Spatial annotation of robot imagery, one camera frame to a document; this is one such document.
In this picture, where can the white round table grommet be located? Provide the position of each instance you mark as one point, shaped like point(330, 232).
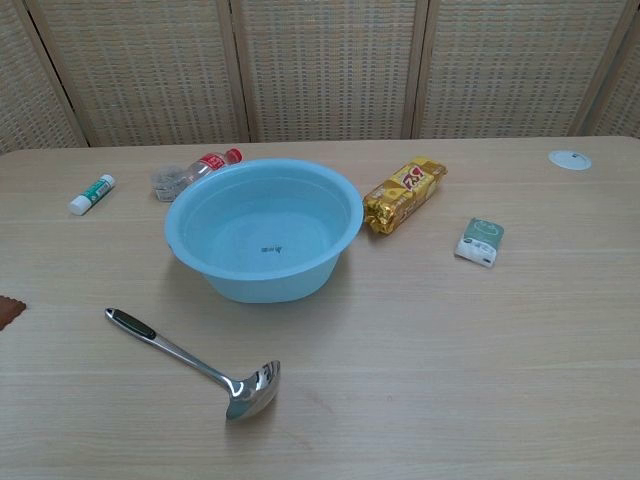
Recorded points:
point(570, 160)

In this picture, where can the green white tissue pack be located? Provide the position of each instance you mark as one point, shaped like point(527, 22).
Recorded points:
point(480, 242)

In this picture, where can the light blue bowl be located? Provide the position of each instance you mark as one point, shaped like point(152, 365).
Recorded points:
point(260, 225)

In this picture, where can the woven bamboo folding screen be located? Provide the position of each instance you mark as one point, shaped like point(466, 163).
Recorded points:
point(325, 65)

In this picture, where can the brown cloth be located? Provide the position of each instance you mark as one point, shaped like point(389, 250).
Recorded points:
point(7, 312)

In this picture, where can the silver steel ladle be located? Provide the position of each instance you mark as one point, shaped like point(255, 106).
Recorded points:
point(250, 390)

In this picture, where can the gold snack packet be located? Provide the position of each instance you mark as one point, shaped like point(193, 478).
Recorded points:
point(405, 195)

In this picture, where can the clear bottle with red label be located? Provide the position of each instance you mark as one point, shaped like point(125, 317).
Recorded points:
point(210, 164)

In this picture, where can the white green glue stick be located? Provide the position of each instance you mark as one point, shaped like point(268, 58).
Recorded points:
point(92, 194)

